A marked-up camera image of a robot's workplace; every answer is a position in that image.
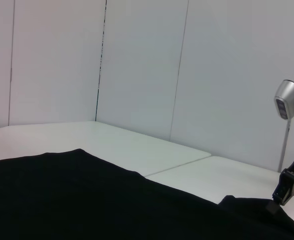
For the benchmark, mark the black t-shirt with FREE print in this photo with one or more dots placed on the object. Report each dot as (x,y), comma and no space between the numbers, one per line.
(87,200)

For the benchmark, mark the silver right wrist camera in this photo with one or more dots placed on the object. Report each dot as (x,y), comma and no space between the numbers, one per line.
(287,100)

